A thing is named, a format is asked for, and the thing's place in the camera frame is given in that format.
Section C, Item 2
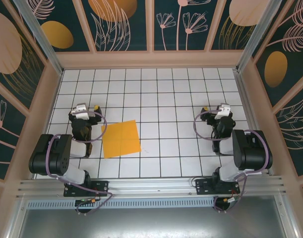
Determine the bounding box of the orange paper sheet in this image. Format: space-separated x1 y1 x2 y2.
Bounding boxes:
101 119 142 159

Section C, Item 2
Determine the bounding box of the grey metal sheet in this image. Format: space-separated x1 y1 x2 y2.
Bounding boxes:
17 208 287 238

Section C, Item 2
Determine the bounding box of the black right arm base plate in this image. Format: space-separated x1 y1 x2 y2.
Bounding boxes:
195 178 241 195

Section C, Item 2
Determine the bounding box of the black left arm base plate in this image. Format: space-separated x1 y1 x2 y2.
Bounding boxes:
63 180 109 198

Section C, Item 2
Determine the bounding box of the aluminium frame post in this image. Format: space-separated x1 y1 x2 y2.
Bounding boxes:
13 0 64 75
236 0 282 73

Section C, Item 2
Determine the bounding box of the aluminium mounting rail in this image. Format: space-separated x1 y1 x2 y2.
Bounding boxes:
16 175 288 199

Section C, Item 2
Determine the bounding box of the slotted grey cable tray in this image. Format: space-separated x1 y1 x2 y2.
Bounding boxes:
26 197 216 210

